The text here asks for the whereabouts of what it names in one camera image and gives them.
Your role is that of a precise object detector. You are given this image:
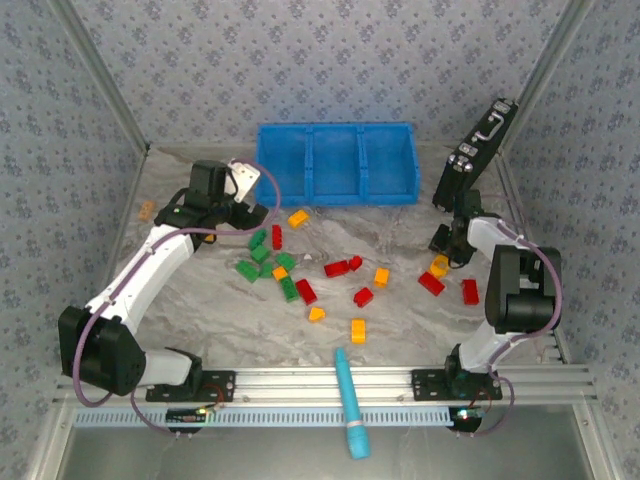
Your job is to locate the blue three-compartment bin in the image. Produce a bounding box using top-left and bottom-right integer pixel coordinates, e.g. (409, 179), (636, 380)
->
(255, 122), (421, 209)

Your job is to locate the small circuit board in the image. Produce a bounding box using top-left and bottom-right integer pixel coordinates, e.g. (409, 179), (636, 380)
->
(448, 406), (485, 425)
(165, 407), (209, 425)

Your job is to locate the teal marker pen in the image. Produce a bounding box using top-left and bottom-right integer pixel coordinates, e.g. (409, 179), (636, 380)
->
(333, 347), (373, 460)

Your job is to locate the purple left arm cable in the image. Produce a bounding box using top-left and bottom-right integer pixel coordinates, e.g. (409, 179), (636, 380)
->
(72, 158), (282, 440)

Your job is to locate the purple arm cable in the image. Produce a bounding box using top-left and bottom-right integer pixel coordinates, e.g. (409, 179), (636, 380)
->
(72, 158), (282, 440)
(452, 192), (564, 440)

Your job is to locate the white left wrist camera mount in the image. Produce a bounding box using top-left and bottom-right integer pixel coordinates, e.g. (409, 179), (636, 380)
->
(226, 158), (262, 204)

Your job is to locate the black case with silver handle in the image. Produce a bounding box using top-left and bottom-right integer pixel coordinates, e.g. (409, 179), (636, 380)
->
(431, 98), (519, 214)

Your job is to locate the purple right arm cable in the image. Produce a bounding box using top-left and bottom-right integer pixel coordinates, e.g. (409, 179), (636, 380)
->
(452, 192), (564, 440)

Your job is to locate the aluminium frame post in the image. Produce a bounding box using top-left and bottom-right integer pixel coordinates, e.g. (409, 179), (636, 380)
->
(47, 0), (151, 154)
(499, 0), (599, 156)

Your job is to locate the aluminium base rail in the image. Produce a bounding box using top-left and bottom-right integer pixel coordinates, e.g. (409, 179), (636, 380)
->
(53, 366), (600, 405)

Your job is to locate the slotted light blue cable duct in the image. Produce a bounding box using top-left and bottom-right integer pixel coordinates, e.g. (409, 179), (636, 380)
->
(73, 405), (459, 428)

